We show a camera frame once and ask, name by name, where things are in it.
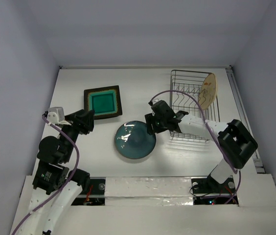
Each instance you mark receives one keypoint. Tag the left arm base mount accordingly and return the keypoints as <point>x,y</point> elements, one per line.
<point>97,186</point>

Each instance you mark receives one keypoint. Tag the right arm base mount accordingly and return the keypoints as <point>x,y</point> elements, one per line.
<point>205,187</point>

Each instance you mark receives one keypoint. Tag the dark patterned round plate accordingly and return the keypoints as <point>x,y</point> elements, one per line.
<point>132,140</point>

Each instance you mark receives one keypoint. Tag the teal square plate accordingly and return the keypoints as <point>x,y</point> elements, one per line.
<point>104,101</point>

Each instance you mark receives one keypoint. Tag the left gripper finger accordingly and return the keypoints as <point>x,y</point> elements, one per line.
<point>88,124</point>
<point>84,114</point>

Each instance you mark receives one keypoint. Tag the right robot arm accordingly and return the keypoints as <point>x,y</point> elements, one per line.
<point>234,141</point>

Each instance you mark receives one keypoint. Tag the tan round plate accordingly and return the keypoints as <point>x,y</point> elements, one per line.
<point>208,91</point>

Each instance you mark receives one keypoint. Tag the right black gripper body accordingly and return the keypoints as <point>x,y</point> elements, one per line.
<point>151,123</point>

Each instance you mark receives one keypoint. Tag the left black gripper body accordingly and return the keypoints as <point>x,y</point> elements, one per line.
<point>74,130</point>

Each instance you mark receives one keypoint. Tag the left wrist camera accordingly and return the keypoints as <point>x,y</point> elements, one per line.
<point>54,115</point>

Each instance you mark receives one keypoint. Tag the metal rail on right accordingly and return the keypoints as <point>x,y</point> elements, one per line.
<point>243,116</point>

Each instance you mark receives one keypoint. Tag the wire dish rack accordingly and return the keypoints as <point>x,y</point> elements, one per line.
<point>190,82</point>

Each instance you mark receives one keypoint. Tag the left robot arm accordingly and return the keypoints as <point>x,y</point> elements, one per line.
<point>57,181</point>

